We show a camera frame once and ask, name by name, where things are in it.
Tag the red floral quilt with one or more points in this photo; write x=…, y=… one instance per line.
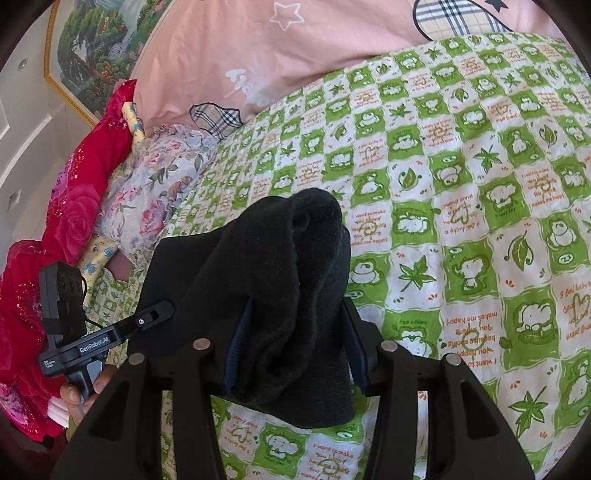
x=74, y=203

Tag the framed landscape painting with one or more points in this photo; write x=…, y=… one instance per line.
x=101, y=55

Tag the person's left hand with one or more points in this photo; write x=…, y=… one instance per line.
x=74, y=399

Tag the black pants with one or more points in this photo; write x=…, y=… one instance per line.
x=286, y=277

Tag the yellow floral cloth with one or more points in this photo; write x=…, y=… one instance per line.
x=97, y=258

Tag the green checked cartoon bed sheet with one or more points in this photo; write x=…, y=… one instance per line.
x=461, y=184

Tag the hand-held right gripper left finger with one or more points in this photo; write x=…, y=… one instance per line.
x=238, y=351

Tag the pink cloth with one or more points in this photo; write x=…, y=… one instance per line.
x=122, y=267

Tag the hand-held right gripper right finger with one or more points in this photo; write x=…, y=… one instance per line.
x=356, y=356

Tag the pale floral pillow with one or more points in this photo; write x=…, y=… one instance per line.
x=157, y=184

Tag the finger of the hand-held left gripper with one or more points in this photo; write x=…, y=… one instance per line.
x=147, y=318

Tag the pink quilt with plaid hearts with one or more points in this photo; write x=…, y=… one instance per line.
x=323, y=46

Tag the white wall switch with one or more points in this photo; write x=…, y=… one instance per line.
x=14, y=197

